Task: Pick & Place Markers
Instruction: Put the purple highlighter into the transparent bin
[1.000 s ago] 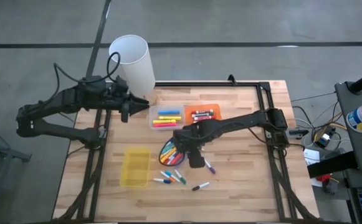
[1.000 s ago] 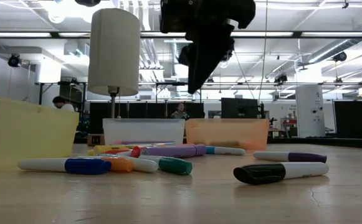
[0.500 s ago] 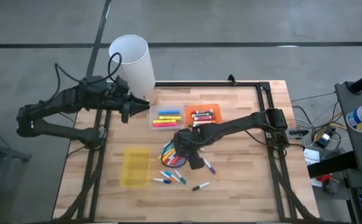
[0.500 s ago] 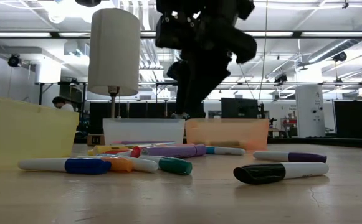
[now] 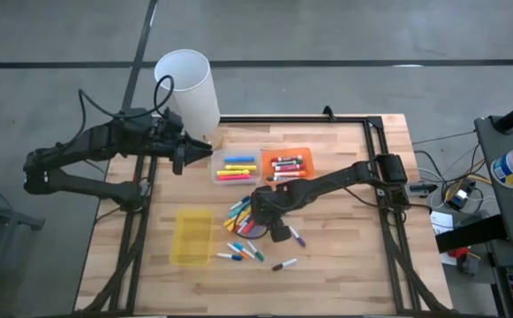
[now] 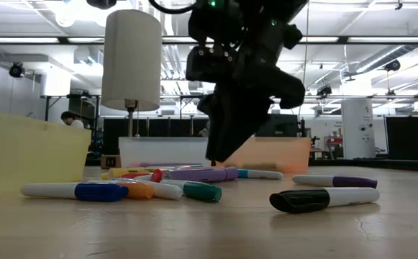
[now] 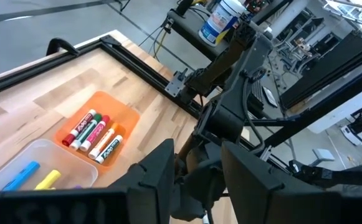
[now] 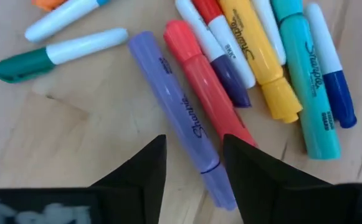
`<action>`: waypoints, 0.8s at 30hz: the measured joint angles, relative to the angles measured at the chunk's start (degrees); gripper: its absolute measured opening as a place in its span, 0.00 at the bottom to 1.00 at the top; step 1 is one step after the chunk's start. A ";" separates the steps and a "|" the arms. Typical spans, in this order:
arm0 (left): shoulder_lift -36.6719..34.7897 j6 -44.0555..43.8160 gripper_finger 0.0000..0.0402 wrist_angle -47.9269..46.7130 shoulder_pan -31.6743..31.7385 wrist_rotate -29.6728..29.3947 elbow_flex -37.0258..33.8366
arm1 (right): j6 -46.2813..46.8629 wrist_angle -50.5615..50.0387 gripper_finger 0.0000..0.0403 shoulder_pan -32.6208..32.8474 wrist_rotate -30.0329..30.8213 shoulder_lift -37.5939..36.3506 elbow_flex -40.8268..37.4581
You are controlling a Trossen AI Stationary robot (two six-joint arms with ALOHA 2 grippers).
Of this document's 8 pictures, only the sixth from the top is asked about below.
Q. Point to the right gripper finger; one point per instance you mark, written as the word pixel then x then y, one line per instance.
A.
pixel 219 126
pixel 244 126

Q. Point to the teal-capped white marker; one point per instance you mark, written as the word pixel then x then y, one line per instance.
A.
pixel 262 175

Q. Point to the green-capped white marker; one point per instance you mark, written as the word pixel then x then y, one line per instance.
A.
pixel 203 191

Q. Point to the red highlighter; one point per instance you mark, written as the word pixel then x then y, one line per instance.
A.
pixel 157 175

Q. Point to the light-blue-capped white marker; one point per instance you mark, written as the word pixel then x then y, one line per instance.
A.
pixel 169 190

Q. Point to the black-capped white marker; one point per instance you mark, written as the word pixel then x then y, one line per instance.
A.
pixel 302 200

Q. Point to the orange-capped white marker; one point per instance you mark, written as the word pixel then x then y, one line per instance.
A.
pixel 138 190

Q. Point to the purple-capped white marker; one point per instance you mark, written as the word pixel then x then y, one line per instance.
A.
pixel 352 182

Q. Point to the blue-capped white marker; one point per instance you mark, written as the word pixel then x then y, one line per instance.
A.
pixel 50 190

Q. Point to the yellow plastic bin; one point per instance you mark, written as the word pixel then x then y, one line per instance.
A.
pixel 25 154

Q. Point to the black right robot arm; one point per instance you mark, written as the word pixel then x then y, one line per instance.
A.
pixel 259 14

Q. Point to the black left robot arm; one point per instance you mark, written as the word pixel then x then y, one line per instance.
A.
pixel 101 3

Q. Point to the black monitor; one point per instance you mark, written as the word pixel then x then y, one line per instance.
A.
pixel 284 126

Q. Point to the orange plastic bin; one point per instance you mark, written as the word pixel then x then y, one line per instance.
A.
pixel 284 154

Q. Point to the clear plastic bin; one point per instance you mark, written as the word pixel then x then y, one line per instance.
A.
pixel 165 153

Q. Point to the red shelf cart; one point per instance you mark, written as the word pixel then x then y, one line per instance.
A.
pixel 332 142

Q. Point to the black overhead beam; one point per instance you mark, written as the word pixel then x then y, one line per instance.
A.
pixel 343 40

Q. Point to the white column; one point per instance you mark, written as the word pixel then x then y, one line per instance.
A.
pixel 358 129

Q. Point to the small cardboard box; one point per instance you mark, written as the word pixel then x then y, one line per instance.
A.
pixel 110 162

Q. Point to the person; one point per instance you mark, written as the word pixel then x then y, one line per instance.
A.
pixel 72 120

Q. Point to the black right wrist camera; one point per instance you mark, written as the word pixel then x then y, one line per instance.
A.
pixel 208 66

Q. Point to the black partition wall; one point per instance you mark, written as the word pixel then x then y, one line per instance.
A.
pixel 403 138
pixel 165 127

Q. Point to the black metal table frame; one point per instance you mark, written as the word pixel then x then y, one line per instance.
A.
pixel 374 164

